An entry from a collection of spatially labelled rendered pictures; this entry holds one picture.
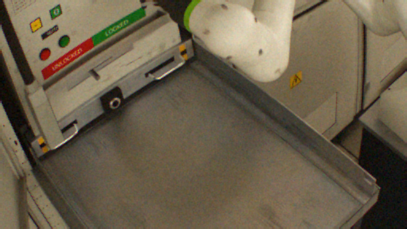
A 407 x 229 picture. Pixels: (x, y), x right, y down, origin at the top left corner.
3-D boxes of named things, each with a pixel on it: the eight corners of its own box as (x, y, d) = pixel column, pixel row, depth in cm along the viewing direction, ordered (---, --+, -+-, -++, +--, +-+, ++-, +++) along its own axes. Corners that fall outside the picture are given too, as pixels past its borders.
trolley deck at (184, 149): (377, 201, 126) (380, 188, 122) (180, 353, 104) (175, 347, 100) (210, 68, 167) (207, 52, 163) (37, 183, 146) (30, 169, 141)
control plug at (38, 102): (65, 141, 133) (45, 89, 120) (51, 151, 131) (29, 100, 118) (53, 124, 137) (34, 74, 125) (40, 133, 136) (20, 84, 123)
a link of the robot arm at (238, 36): (252, 7, 100) (217, 56, 101) (283, 35, 110) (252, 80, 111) (203, -19, 108) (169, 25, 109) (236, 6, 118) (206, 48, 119)
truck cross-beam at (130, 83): (194, 55, 161) (191, 39, 157) (37, 158, 142) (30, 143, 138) (184, 48, 164) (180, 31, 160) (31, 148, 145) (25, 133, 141)
